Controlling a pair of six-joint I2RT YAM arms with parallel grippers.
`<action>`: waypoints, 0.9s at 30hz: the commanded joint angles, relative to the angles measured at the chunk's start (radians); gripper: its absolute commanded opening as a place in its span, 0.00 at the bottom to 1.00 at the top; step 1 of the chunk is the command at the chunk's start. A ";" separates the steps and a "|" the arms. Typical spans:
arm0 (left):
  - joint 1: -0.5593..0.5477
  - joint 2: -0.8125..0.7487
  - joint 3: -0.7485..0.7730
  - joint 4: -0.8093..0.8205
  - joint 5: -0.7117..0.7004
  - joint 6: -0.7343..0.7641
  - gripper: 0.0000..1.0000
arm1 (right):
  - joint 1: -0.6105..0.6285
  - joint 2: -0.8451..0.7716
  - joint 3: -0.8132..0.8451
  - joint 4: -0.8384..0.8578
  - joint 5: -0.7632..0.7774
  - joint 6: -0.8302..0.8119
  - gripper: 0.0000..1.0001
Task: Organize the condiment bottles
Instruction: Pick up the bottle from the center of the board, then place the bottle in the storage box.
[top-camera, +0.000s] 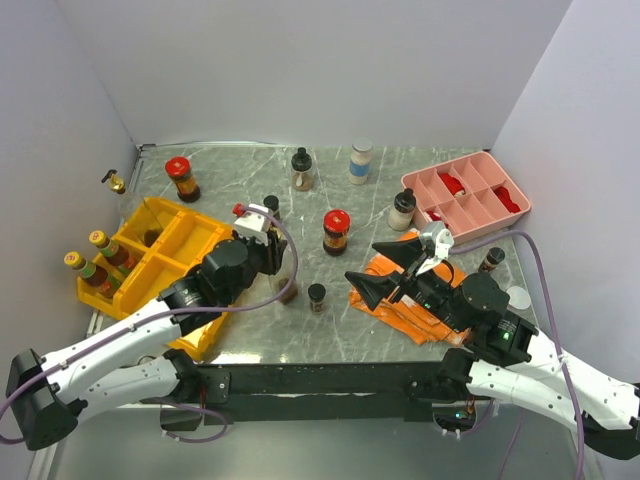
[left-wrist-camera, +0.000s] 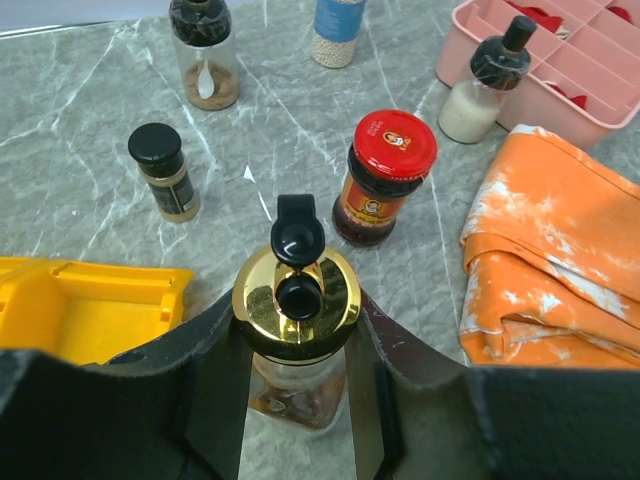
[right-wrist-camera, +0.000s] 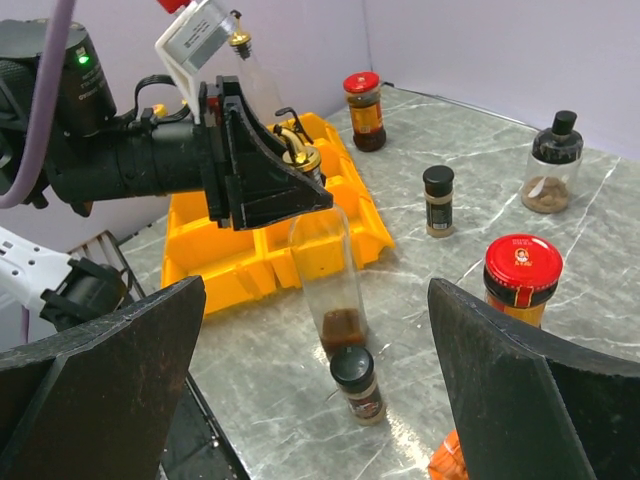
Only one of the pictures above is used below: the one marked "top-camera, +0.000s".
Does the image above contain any red sock right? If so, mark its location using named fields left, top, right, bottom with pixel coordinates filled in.
left=493, top=186, right=521, bottom=214

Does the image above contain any purple cable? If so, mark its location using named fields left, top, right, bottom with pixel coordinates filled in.
left=0, top=219, right=300, bottom=445
left=449, top=229, right=586, bottom=480

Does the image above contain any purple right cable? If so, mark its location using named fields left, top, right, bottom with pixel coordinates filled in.
left=449, top=229, right=586, bottom=480

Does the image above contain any red-lid sauce jar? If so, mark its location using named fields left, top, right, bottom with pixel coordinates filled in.
left=323, top=209, right=351, bottom=256
left=165, top=156, right=201, bottom=203

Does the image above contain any green-label sauce bottle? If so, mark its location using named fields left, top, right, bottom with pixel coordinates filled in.
left=64, top=251, right=121, bottom=299
left=89, top=230, right=138, bottom=277

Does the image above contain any red-lid sauce jar back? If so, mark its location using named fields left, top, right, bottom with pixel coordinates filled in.
left=165, top=156, right=201, bottom=203

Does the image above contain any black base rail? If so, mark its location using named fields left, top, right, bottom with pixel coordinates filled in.
left=161, top=361, right=470, bottom=422

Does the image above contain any black-cap spice shaker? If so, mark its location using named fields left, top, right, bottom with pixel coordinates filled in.
left=263, top=195, right=280, bottom=220
left=307, top=283, right=326, bottom=314

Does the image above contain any white-lid jar right edge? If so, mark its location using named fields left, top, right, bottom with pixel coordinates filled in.
left=506, top=285, right=532, bottom=310

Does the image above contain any spice shaker near right edge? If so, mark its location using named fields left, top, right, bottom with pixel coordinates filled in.
left=478, top=247, right=506, bottom=273

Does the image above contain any red sock middle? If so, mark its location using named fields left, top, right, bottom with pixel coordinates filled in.
left=438, top=173, right=466, bottom=197

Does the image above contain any black-cap spice shaker front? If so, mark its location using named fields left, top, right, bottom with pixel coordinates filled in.
left=307, top=283, right=326, bottom=314

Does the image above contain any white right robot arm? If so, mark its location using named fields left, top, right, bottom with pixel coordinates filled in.
left=345, top=224, right=639, bottom=460

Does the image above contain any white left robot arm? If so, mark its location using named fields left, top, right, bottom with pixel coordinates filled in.
left=1, top=224, right=297, bottom=451

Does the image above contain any yellow compartment bin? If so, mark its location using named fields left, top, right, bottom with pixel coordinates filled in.
left=75, top=196, right=241, bottom=362

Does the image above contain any tall oil bottle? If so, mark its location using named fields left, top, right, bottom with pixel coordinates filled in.
left=101, top=169, right=164, bottom=247
left=269, top=246, right=298, bottom=305

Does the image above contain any black-cap spice shaker back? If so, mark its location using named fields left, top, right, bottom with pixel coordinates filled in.
left=263, top=195, right=280, bottom=220

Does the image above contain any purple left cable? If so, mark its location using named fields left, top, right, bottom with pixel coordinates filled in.
left=0, top=219, right=300, bottom=445

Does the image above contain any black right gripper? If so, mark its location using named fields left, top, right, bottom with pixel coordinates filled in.
left=342, top=235, right=466, bottom=331

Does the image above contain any blue-label clear jar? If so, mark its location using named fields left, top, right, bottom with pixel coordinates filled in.
left=348, top=139, right=373, bottom=185

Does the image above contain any red sock in tray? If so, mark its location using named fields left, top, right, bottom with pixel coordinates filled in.
left=425, top=210, right=445, bottom=222

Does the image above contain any black-lid jar brown powder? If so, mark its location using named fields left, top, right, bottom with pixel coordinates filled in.
left=291, top=147, right=313, bottom=191

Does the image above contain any pink compartment tray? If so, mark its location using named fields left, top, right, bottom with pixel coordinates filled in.
left=401, top=151, right=531, bottom=244

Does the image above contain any black-lid jar white powder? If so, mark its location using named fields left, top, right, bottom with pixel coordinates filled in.
left=388, top=188, right=416, bottom=231

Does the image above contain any orange tie-dye cloth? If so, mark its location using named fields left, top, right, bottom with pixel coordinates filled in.
left=349, top=228, right=470, bottom=347

